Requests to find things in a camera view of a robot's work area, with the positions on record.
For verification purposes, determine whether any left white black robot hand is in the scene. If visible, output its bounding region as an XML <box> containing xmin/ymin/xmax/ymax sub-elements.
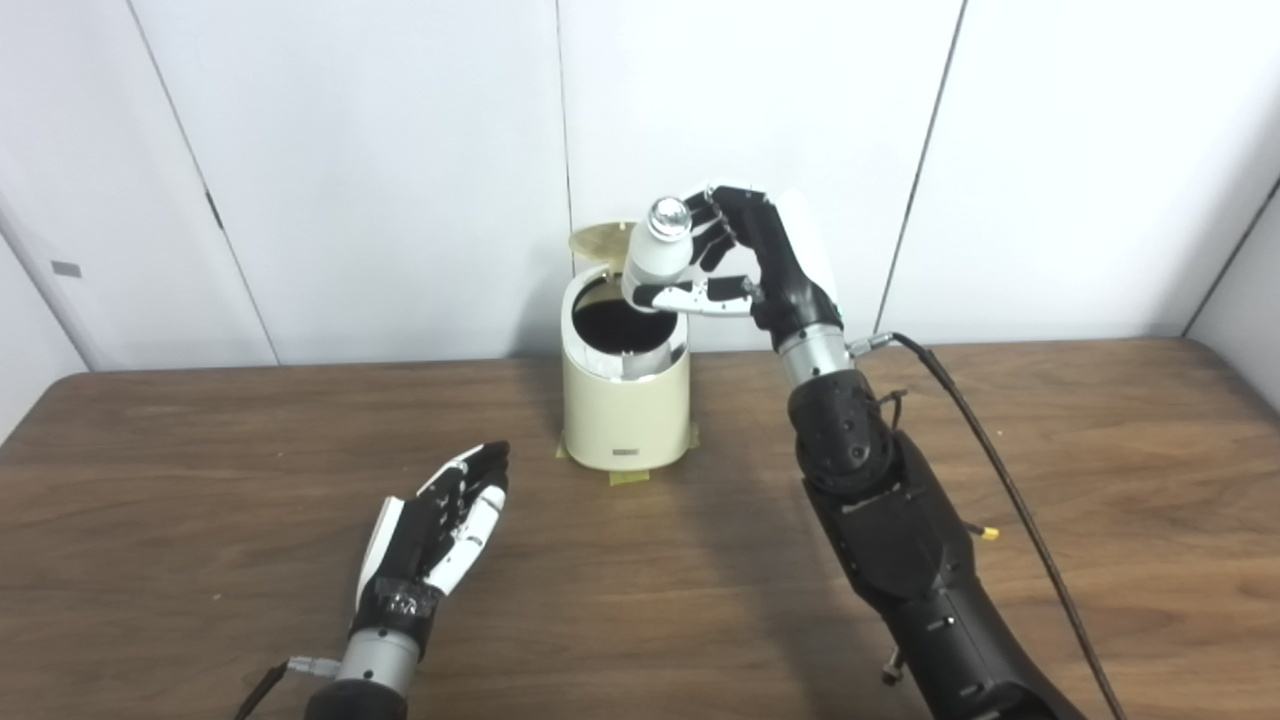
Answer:
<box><xmin>355</xmin><ymin>441</ymin><xmax>511</xmax><ymax>663</ymax></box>

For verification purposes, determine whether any round cream bin lid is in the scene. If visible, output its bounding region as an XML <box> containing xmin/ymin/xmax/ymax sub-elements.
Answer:
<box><xmin>569</xmin><ymin>222</ymin><xmax>641</xmax><ymax>267</ymax></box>

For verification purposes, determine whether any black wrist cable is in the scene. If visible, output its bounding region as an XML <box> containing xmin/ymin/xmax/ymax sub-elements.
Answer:
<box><xmin>850</xmin><ymin>332</ymin><xmax>1127</xmax><ymax>720</ymax></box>
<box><xmin>235</xmin><ymin>655</ymin><xmax>343</xmax><ymax>720</ymax></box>

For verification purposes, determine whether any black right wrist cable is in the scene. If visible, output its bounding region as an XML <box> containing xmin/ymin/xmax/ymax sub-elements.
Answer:
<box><xmin>850</xmin><ymin>332</ymin><xmax>1127</xmax><ymax>720</ymax></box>

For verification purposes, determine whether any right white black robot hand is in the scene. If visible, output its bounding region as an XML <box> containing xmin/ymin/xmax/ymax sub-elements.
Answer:
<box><xmin>633</xmin><ymin>182</ymin><xmax>844</xmax><ymax>351</ymax></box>

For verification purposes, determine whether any cream-colored bin body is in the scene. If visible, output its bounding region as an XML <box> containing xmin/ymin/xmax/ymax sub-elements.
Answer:
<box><xmin>561</xmin><ymin>265</ymin><xmax>693</xmax><ymax>472</ymax></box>

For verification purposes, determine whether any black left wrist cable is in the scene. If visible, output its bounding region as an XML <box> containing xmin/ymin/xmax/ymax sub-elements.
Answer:
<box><xmin>235</xmin><ymin>655</ymin><xmax>343</xmax><ymax>720</ymax></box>

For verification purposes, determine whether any small white plastic bottle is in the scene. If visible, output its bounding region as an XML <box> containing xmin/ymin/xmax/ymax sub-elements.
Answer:
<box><xmin>621</xmin><ymin>197</ymin><xmax>694</xmax><ymax>311</ymax></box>

